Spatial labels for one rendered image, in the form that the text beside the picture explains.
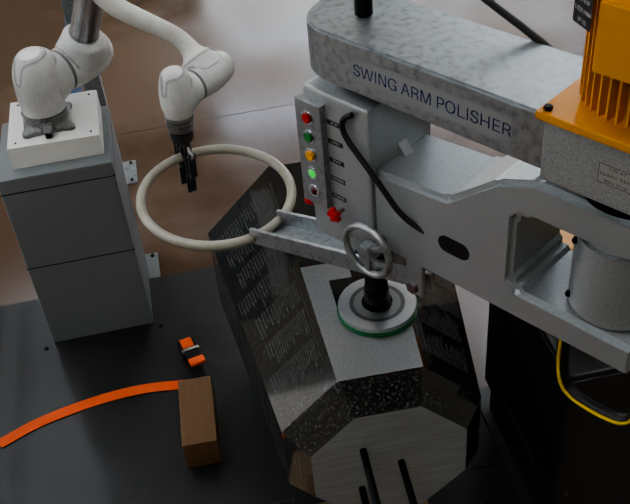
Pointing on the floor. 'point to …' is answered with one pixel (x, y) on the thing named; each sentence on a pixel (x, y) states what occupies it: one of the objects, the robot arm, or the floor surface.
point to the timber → (199, 422)
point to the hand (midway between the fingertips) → (188, 179)
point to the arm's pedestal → (80, 240)
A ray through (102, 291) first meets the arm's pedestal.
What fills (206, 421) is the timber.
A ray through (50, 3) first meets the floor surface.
